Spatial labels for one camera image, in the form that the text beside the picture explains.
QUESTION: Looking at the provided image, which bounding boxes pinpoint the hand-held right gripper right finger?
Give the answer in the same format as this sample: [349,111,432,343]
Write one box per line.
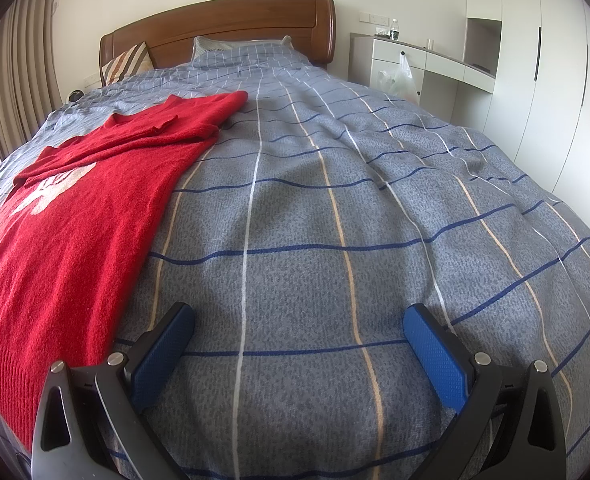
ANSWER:
[403,303,568,480]

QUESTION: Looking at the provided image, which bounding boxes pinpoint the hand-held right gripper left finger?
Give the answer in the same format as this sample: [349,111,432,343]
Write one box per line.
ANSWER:
[31,302,196,480]

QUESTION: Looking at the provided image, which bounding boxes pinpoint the red sweater with white rabbit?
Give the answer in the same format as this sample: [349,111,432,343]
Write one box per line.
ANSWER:
[0,91,249,453]

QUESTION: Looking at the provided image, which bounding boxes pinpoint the blue plaid blanket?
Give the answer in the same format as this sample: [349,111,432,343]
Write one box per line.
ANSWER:
[0,42,590,480]

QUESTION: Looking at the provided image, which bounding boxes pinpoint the clear plastic bag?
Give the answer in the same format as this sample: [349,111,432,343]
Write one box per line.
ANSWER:
[377,52,420,104]

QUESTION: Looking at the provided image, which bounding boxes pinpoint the white wardrobe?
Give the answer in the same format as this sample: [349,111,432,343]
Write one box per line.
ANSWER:
[465,0,590,242]

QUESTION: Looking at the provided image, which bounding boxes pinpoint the white desk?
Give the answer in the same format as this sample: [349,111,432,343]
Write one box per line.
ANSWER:
[349,31,496,107]

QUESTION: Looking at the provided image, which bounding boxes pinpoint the striped pillow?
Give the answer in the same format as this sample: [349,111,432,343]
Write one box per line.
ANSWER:
[102,41,154,86]

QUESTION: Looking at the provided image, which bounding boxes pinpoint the grey pillow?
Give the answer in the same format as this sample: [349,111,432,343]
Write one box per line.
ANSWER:
[191,35,296,67]

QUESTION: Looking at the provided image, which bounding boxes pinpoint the beige curtain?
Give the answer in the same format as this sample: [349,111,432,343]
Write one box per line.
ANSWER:
[0,0,62,167]

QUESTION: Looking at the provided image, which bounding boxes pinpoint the wooden headboard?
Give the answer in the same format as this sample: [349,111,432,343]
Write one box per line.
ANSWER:
[99,0,336,87]

